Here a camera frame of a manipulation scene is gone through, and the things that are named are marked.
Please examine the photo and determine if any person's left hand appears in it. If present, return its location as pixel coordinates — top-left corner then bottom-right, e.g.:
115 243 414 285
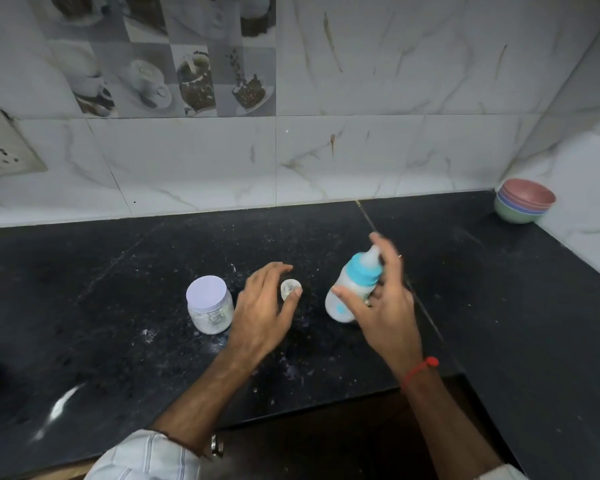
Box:
225 262 304 366

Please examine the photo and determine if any person's right hand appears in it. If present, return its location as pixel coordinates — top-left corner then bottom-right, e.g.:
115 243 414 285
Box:
332 232 427 380

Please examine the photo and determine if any baby bottle with blue collar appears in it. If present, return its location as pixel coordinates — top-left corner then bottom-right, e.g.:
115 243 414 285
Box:
325 245 384 324

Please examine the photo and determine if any person's left forearm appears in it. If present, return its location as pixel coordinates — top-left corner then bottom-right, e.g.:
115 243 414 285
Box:
151 345 262 458

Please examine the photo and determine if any person's right forearm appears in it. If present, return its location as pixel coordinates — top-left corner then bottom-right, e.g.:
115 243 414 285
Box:
402 364 505 476

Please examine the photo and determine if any clear jar with white lid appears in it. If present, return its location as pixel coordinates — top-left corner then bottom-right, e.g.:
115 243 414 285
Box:
185 275 235 336

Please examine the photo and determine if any red wrist thread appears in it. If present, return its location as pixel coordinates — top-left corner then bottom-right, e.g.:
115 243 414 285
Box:
401 356 440 390

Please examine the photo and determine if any brown wooden cabinet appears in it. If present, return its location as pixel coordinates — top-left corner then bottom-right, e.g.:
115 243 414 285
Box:
200 373 523 480

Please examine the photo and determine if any green bowl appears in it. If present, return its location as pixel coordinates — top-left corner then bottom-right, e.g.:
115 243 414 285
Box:
493 197 550 225

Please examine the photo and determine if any purple bowl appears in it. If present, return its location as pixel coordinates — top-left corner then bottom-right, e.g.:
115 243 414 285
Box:
496 190 553 216

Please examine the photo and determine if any pink bowl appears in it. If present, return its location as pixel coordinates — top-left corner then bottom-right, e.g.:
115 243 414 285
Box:
498 178 557 211

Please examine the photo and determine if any white striped shirt sleeve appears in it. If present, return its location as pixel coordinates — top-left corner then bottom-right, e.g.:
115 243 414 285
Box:
82 429 204 480

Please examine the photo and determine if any white wall socket plate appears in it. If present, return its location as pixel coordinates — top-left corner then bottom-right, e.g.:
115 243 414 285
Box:
0 106 49 181

